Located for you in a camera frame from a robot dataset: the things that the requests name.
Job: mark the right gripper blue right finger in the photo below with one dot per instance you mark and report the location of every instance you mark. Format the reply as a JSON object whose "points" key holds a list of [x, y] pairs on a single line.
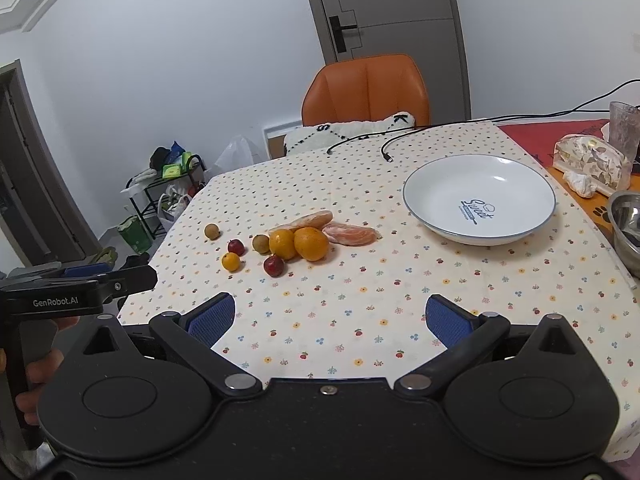
{"points": [[468, 340]]}

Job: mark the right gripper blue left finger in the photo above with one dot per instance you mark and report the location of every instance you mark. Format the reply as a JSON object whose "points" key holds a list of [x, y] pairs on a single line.
{"points": [[188, 340]]}

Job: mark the small orange kumquat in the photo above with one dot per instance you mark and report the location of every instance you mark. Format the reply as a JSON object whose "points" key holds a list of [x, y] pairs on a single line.
{"points": [[231, 262]]}

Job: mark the brown longan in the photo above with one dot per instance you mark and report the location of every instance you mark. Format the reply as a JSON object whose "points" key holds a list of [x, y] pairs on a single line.
{"points": [[261, 244], [211, 231]]}

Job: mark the medium orange mandarin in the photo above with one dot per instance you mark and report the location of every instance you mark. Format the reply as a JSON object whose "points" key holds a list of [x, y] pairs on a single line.
{"points": [[281, 244]]}

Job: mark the large orange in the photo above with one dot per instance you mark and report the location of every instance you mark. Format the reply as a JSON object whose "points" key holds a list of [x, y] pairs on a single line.
{"points": [[311, 244]]}

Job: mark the short peeled pomelo segment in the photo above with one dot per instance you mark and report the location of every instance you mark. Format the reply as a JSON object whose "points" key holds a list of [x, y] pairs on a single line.
{"points": [[347, 235]]}

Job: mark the long peeled pomelo segment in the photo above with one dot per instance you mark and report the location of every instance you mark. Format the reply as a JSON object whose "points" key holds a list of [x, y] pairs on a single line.
{"points": [[317, 220]]}

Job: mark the person's left hand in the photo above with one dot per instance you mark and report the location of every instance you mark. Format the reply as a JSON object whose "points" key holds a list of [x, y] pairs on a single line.
{"points": [[38, 374]]}

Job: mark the green bag on floor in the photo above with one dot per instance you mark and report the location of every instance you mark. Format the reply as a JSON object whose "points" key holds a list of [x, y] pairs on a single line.
{"points": [[132, 231]]}

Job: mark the floral dotted tablecloth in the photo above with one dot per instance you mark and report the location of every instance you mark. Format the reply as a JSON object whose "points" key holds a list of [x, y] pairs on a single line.
{"points": [[360, 312]]}

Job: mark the white plate blue rim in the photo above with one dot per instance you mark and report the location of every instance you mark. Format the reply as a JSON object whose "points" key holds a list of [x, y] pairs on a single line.
{"points": [[479, 200]]}

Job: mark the black metal shoe rack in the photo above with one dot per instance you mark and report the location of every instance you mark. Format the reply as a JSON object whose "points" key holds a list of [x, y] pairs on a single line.
{"points": [[159, 199]]}

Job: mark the white plastic bag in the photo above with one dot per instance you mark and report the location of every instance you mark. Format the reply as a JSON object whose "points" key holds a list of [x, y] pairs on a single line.
{"points": [[239, 153]]}

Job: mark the crumpled white tissue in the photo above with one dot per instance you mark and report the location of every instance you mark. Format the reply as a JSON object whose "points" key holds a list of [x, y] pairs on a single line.
{"points": [[581, 184]]}

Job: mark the stainless steel bowl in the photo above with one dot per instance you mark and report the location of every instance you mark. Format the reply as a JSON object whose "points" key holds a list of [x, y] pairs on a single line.
{"points": [[624, 214]]}

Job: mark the red orange table mat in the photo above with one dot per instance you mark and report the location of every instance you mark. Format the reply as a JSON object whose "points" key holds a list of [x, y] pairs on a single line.
{"points": [[538, 139]]}

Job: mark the floral tissue pouch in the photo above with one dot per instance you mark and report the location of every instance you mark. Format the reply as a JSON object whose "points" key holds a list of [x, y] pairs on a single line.
{"points": [[589, 155]]}

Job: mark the white cushion black letters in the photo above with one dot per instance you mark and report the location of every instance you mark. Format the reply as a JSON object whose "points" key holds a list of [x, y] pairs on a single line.
{"points": [[304, 139]]}

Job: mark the clear textured glass cup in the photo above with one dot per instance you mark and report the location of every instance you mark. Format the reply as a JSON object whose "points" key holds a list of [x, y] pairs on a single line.
{"points": [[624, 129]]}

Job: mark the orange leather chair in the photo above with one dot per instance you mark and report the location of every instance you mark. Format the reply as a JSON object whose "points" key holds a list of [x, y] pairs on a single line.
{"points": [[372, 89]]}

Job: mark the grey door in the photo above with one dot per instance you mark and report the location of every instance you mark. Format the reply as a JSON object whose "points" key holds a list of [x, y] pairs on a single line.
{"points": [[427, 30]]}

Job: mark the black door handle lock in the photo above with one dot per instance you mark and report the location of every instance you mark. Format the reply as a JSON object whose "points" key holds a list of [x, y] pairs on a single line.
{"points": [[338, 29]]}

